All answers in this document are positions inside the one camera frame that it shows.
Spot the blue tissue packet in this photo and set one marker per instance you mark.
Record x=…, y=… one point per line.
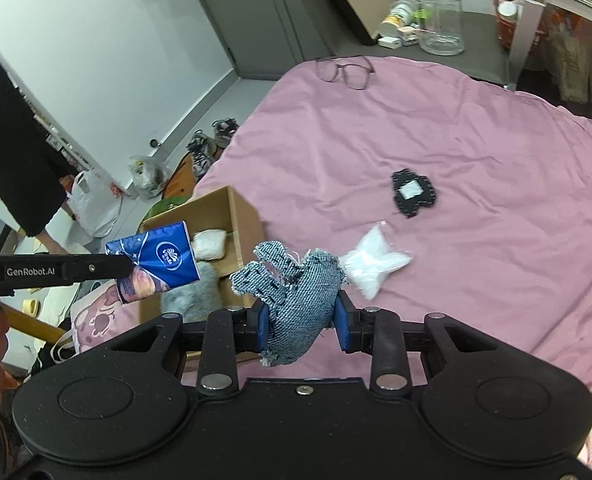
x=161, y=255

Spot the white plastic bag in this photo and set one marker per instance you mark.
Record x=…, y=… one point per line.
x=93, y=205

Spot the pink bedsheet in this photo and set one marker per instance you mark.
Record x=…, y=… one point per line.
x=476, y=135

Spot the pink printed tote bag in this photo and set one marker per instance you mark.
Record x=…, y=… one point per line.
x=101, y=310

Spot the white lidded jar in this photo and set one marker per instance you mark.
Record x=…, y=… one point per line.
x=507, y=9

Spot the white charger box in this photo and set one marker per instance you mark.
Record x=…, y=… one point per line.
x=389, y=42

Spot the brown cardboard box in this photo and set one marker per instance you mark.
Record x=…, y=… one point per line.
x=243, y=232

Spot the black door stop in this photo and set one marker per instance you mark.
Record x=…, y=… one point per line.
x=154, y=144

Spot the brown round rug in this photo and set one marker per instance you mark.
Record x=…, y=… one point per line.
x=181, y=180

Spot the clear grey plastic bag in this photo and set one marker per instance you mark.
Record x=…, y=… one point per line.
x=146, y=175

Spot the white-framed desk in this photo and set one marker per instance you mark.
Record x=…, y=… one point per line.
x=526, y=30

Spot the white yellow supplement jar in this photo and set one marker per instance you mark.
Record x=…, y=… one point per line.
x=393, y=17

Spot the green cartoon rug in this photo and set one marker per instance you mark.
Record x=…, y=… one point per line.
x=168, y=206

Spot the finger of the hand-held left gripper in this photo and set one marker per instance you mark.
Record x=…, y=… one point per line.
x=101, y=267

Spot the black fabric patch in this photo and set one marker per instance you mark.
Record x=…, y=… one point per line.
x=423, y=202

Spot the grey nightstand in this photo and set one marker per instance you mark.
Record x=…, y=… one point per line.
x=481, y=50

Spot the dark-framed eyeglasses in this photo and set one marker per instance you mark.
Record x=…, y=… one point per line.
x=340, y=67

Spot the blue denim cloth toy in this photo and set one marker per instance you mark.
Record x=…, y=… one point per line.
x=296, y=305

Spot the clear bag of white filling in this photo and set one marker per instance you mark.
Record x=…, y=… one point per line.
x=373, y=262

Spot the grey door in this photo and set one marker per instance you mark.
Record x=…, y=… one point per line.
x=256, y=10

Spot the brown paper bag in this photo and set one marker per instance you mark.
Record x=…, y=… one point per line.
x=571, y=60

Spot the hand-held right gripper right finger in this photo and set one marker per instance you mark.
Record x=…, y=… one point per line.
x=345, y=327

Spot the clear plastic water jug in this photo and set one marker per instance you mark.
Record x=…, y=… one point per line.
x=438, y=20

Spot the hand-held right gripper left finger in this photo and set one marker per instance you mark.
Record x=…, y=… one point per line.
x=262, y=327

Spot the red basket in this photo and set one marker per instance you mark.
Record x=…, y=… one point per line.
x=506, y=32

